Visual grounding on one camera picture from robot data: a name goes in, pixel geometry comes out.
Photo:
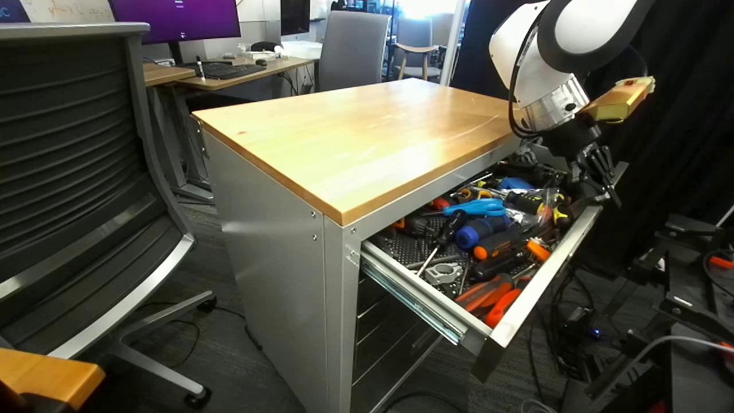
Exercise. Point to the yellowish wrist camera mount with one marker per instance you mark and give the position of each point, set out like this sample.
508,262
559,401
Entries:
621,100

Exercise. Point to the clear plastic bag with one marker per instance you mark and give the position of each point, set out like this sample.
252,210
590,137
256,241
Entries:
529,202

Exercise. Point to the small red tool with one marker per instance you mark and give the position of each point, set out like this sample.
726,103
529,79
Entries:
439,202

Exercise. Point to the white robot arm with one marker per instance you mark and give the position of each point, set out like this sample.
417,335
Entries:
535,59

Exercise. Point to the loose steel wrench parts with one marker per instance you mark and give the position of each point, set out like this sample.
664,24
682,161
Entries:
445,274

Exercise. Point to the white paper pile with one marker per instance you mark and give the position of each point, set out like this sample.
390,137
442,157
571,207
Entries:
300,50

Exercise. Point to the grey cabinet with wooden top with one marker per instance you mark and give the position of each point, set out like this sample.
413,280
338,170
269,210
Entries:
267,252

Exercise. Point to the dark mesh office chair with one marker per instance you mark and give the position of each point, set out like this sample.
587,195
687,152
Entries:
69,152

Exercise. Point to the monitor with purple screen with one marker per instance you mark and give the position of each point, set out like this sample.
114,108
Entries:
174,19

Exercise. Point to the blue black tool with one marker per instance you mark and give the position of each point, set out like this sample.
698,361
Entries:
512,183

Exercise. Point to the black keyboard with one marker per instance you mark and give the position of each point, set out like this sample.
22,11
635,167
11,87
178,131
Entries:
231,70

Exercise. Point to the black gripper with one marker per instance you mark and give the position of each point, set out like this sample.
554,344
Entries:
576,145

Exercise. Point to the grey metal tool drawer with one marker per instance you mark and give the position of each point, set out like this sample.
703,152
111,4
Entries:
540,279

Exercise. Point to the black curtain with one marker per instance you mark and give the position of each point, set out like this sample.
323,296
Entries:
695,152

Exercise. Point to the grey fabric office chair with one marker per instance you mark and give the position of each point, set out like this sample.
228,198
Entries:
352,47

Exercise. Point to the black robot platform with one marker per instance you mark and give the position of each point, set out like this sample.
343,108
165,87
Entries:
690,305

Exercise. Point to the black monitor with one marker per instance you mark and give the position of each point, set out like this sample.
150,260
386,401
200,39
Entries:
295,15
11,10

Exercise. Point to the small yellow tool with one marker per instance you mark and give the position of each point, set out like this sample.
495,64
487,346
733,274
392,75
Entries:
559,217

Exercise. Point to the small orange tool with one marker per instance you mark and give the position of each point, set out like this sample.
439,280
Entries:
398,226

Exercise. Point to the black screwdriver with steel shaft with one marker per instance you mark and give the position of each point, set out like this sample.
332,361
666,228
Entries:
439,241

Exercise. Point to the wooden armchair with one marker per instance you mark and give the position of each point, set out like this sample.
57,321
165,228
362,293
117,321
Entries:
415,49

